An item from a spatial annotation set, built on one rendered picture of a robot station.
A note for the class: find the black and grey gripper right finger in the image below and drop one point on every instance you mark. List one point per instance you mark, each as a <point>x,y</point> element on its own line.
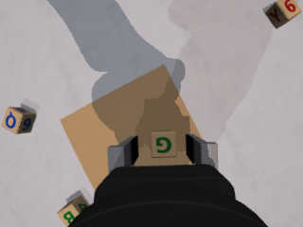
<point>201,152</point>

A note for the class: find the tan square mat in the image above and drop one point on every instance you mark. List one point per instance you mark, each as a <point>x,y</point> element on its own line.
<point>149,103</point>

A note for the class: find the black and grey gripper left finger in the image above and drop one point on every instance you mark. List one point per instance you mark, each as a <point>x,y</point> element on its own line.
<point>124,154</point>

